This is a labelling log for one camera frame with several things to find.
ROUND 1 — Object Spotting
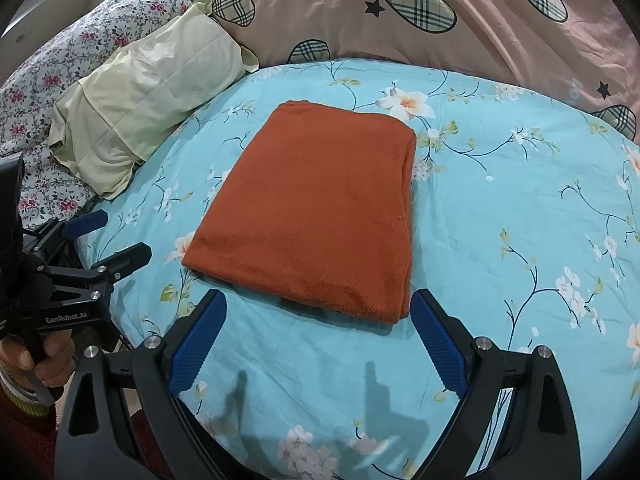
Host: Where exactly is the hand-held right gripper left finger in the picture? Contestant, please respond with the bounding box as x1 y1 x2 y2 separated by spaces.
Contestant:
54 289 227 480

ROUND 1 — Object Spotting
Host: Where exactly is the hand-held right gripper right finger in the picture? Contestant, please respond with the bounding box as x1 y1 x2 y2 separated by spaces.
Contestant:
410 288 583 480

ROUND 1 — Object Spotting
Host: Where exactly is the floral pink-flower pillow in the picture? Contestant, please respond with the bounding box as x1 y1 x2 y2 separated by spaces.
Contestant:
0 0 238 231

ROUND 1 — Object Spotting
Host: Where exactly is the cream pillow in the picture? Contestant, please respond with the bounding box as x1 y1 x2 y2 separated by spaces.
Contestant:
48 2 261 200

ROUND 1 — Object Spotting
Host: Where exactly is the pink quilt with plaid hearts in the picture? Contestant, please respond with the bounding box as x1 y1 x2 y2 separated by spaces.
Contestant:
212 0 640 143

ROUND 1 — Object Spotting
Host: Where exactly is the light blue floral bedsheet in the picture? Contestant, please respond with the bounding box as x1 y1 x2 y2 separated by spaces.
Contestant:
82 57 640 480

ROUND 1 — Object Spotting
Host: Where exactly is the orange knit garment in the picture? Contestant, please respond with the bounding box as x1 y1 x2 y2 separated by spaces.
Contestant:
181 100 417 325

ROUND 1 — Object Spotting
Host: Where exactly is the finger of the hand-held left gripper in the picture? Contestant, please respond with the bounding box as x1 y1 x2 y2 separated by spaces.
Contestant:
22 210 109 261
47 241 153 306

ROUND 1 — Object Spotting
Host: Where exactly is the person's left hand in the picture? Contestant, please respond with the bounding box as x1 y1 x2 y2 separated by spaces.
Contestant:
0 331 77 391

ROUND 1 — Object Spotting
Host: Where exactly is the person's left forearm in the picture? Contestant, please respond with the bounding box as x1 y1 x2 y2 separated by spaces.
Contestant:
0 370 63 480

